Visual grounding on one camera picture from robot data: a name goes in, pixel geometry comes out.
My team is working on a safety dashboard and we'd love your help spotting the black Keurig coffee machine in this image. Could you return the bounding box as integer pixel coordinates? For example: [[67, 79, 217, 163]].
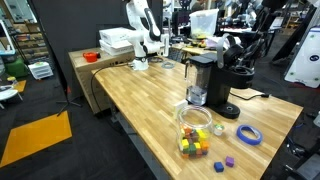
[[184, 33, 255, 120]]

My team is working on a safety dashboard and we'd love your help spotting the small white box smiley print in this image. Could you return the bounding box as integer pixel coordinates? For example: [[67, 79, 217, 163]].
[[173, 98, 189, 121]]

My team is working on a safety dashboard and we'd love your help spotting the clear glass jar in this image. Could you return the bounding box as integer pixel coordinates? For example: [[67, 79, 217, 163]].
[[176, 105, 214, 159]]

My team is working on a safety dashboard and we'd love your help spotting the white flat box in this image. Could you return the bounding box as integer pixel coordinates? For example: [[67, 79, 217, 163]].
[[99, 39, 134, 57], [99, 27, 134, 46]]

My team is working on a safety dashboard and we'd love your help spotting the white coffee pod cup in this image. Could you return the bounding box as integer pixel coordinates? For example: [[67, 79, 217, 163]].
[[213, 123, 225, 137]]

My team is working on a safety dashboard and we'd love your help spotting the translucent plastic storage bin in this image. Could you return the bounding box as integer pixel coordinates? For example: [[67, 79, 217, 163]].
[[189, 8, 220, 39]]

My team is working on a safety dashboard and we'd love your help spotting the large cardboard box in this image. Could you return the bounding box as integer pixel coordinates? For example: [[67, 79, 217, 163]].
[[68, 47, 136, 115]]

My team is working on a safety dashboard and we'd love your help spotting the blue tape roll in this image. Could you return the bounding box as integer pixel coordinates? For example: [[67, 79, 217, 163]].
[[236, 124, 264, 146]]

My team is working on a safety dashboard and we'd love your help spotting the blue cube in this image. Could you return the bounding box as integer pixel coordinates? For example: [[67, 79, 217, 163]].
[[213, 161, 225, 173]]

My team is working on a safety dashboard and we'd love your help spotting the purple cube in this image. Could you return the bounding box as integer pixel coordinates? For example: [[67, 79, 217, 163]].
[[225, 156, 235, 168]]

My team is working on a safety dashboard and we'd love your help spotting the white plastic drawer unit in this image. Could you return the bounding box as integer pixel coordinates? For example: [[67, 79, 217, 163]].
[[28, 61, 54, 80]]

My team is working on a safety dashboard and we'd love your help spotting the yellow floor mat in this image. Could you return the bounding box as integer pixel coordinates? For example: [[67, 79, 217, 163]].
[[0, 110, 73, 169]]

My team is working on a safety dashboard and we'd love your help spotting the green bin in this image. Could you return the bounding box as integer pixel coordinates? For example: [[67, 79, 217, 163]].
[[3, 56, 29, 79]]

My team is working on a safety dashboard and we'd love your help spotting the white cart panel blue logo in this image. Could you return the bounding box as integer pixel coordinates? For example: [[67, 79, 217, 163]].
[[283, 26, 320, 89]]

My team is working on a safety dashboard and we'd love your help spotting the grey coiled cable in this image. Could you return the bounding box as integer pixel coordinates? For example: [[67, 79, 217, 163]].
[[161, 60, 176, 70]]

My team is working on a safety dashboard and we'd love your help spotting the black coiled cable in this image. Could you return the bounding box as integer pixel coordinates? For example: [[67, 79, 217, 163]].
[[148, 55, 164, 64]]

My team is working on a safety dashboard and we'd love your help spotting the black robot supply cable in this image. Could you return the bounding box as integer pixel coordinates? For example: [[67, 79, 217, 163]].
[[90, 63, 134, 114]]

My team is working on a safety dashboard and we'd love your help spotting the black power cable with plug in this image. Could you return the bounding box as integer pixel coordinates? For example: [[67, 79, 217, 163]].
[[229, 91, 270, 101]]

